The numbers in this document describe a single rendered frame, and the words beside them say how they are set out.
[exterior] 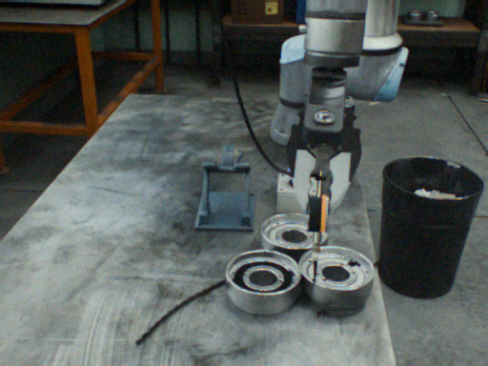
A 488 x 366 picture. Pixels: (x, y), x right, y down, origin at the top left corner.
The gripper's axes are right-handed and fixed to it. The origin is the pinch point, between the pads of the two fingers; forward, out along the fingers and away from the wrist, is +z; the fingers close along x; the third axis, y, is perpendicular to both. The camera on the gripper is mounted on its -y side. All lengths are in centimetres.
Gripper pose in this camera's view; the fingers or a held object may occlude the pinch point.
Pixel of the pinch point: (318, 205)
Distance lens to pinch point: 79.2
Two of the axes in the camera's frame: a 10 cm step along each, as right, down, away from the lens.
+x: -9.9, -0.8, 1.0
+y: 1.2, -3.1, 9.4
